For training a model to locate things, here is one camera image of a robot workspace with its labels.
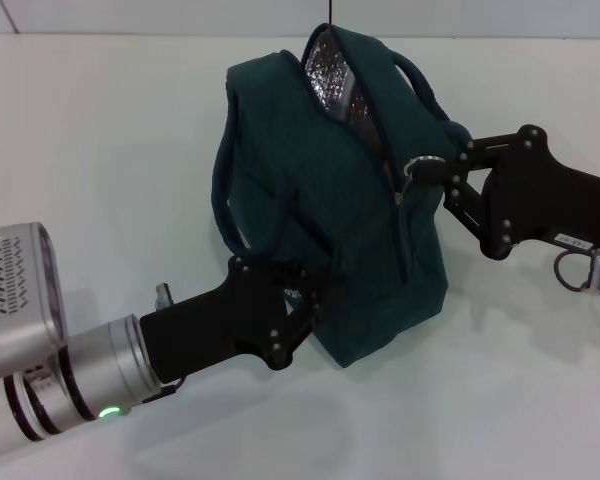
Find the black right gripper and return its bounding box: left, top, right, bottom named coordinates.
left=408, top=123, right=600, bottom=275

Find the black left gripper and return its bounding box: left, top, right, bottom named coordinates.
left=138, top=256, right=345, bottom=387

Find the dark teal zipper bag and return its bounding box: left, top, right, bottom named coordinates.
left=209, top=22, right=475, bottom=370

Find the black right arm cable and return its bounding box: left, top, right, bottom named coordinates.
left=553, top=246, right=600, bottom=297

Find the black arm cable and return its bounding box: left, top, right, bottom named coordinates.
left=140, top=377, right=187, bottom=405
left=553, top=246, right=600, bottom=297

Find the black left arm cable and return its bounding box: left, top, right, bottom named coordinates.
left=140, top=377, right=187, bottom=405

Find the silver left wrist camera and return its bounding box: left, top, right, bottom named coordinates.
left=0, top=222, right=70, bottom=380

